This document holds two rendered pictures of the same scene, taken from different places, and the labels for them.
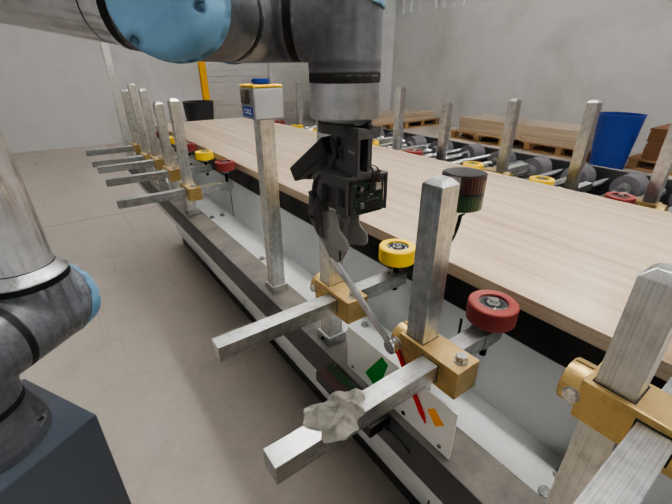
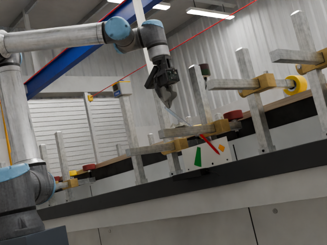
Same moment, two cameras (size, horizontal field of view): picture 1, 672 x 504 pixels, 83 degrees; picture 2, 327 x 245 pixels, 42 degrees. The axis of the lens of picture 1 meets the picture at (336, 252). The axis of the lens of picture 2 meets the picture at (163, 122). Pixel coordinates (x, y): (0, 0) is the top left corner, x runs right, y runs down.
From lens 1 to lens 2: 137 cm
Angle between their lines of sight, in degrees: 35
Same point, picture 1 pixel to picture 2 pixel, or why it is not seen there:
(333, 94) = (155, 48)
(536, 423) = not seen: hidden behind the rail
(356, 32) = (158, 33)
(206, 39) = (127, 32)
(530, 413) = not seen: hidden behind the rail
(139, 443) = not seen: outside the picture
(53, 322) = (44, 180)
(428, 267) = (199, 93)
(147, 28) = (115, 32)
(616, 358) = (242, 72)
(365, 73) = (163, 42)
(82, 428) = (61, 227)
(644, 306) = (239, 56)
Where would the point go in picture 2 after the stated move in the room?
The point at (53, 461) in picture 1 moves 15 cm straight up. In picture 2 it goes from (52, 235) to (45, 196)
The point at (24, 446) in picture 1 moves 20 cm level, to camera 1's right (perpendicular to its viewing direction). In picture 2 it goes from (41, 225) to (93, 213)
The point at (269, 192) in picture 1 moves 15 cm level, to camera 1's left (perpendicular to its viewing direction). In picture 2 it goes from (131, 127) to (100, 133)
